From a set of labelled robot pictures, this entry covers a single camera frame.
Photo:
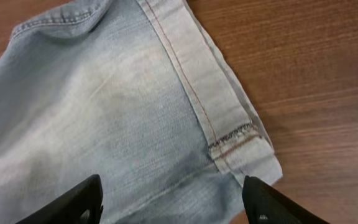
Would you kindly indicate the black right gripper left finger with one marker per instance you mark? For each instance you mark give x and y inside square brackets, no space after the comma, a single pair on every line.
[81,204]

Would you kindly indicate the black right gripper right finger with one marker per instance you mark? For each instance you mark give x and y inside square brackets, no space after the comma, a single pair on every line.
[265,205]

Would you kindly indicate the light blue denim shorts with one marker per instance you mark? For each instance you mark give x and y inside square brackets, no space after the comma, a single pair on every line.
[137,92]

